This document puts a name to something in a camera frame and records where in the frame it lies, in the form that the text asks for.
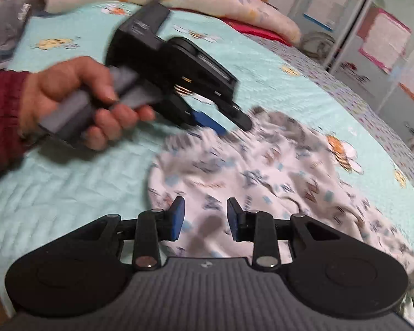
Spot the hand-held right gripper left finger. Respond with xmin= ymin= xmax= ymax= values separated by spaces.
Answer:
xmin=55 ymin=196 xmax=186 ymax=271

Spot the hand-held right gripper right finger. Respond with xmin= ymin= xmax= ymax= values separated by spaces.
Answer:
xmin=227 ymin=197 xmax=352 ymax=269

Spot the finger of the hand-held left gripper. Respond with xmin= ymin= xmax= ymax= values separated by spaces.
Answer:
xmin=166 ymin=96 xmax=229 ymax=137
xmin=217 ymin=102 xmax=253 ymax=132

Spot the printed white pajama top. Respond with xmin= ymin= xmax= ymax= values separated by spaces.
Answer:
xmin=148 ymin=107 xmax=414 ymax=328

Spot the person's left forearm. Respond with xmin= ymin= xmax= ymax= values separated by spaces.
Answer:
xmin=0 ymin=70 xmax=33 ymax=183

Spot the person's left hand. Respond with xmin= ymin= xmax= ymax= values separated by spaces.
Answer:
xmin=19 ymin=56 xmax=156 ymax=151

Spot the red bedding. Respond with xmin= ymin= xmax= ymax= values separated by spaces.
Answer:
xmin=169 ymin=7 xmax=294 ymax=47

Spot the mint bee-print quilted bedspread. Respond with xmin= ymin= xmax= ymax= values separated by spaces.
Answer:
xmin=0 ymin=2 xmax=414 ymax=318

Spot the purple floral bed sheet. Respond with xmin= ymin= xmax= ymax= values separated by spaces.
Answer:
xmin=255 ymin=34 xmax=414 ymax=176

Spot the grey cloth pile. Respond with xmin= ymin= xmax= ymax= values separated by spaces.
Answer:
xmin=0 ymin=0 xmax=45 ymax=73

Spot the blue-bordered poster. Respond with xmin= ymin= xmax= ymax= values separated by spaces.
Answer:
xmin=304 ymin=0 xmax=352 ymax=31

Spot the pink-bordered poster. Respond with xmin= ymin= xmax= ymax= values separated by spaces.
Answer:
xmin=358 ymin=7 xmax=412 ymax=74

